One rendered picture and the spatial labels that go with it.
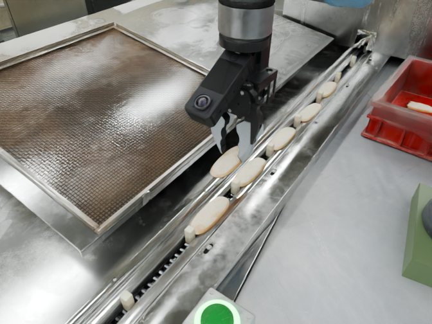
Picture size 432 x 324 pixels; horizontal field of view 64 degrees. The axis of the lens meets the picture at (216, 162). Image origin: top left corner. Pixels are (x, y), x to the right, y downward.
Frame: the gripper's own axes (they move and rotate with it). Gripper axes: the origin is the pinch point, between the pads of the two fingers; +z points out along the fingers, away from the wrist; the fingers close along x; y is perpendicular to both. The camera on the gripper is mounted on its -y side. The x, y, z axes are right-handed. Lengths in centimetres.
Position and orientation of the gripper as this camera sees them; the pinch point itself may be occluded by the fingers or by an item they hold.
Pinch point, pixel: (230, 153)
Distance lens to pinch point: 59.8
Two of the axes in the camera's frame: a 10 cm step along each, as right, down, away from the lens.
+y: 5.8, -5.2, 6.3
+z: -0.1, 7.7, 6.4
